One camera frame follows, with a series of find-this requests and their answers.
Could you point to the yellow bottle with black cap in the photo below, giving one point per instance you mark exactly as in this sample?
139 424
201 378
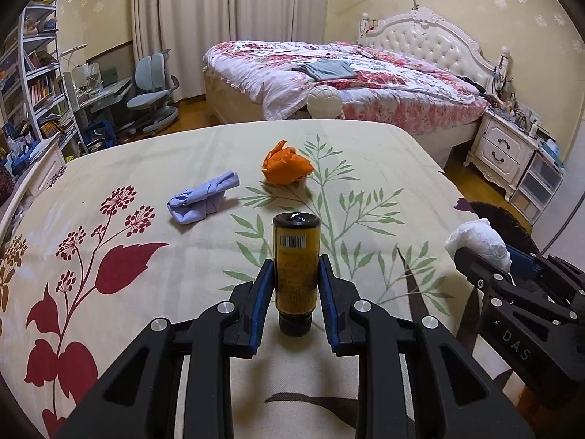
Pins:
295 279

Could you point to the white nightstand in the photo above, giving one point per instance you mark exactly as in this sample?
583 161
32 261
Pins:
500 146

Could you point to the white ball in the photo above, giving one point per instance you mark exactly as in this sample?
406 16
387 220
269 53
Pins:
324 100

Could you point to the beige curtain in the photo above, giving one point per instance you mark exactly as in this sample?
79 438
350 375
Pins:
228 9

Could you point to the light blue desk chair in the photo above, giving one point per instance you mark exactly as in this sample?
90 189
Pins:
153 96

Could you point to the clutter of small bottles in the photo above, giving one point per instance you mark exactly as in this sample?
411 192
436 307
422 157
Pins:
516 112

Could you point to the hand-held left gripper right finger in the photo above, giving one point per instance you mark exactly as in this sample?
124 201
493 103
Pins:
328 306

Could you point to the white tissue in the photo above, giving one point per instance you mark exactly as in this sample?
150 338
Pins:
480 238

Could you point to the light blue box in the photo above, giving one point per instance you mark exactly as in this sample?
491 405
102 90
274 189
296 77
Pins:
553 150

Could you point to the light purple cloth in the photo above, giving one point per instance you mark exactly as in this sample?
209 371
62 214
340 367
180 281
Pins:
196 199

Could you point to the white bookshelf with books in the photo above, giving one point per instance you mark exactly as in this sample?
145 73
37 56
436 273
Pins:
41 96

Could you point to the black trash bin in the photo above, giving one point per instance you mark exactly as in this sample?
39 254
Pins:
502 219

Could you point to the white desk lamp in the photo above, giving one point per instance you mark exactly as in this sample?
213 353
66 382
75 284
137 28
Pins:
73 50

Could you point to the bed with floral bedding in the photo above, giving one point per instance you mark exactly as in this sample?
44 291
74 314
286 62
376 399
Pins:
425 36

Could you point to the white curved bed rail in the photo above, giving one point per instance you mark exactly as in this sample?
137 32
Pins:
36 171

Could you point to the pink floral blanket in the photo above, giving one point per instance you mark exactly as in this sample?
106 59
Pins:
402 100

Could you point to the plastic drawer unit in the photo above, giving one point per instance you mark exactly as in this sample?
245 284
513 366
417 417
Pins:
539 178

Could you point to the grey study desk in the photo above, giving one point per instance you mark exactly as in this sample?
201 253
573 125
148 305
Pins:
105 91

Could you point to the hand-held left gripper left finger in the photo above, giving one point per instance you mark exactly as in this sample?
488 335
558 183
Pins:
260 311

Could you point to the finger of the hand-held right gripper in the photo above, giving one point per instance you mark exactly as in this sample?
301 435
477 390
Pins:
521 263
484 274

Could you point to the grey folded cloth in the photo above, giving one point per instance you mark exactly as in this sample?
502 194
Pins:
324 69

